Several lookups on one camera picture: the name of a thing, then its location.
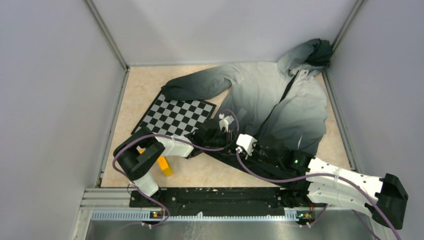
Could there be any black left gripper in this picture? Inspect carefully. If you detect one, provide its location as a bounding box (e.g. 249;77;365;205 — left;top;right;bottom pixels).
203;129;245;156

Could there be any grey gradient hooded jacket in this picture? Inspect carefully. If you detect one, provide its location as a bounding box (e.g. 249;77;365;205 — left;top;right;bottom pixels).
161;37;335;190

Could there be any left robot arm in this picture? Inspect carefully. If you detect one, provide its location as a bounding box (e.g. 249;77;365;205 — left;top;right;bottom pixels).
113;114;238;207

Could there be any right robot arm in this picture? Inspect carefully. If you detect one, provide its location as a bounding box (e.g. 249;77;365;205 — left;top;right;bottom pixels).
236;134;409;230

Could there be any black white checkerboard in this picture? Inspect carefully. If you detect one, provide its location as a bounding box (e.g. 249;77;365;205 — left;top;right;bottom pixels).
131;92;216;136

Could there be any yellow block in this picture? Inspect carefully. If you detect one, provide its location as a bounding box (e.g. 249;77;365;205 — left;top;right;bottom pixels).
154;156;173;177

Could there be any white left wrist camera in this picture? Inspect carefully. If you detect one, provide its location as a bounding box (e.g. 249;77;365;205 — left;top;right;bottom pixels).
218;113;235;133

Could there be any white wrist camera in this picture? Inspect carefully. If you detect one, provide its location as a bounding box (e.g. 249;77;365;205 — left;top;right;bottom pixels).
218;113;235;133
236;134;257;156

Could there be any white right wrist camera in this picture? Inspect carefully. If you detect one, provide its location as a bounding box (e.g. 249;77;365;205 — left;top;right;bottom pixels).
236;134;257;156

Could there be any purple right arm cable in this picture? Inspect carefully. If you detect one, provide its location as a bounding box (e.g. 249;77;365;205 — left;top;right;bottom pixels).
235;148;402;240

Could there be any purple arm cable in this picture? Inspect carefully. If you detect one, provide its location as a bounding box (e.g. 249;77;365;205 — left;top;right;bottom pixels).
112;109;240;229
235;148;402;240

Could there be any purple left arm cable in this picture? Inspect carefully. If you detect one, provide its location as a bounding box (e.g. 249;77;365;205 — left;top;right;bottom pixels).
112;109;240;229

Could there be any grey cable duct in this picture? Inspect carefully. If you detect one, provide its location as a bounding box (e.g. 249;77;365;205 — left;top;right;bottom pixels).
91;210;299;222

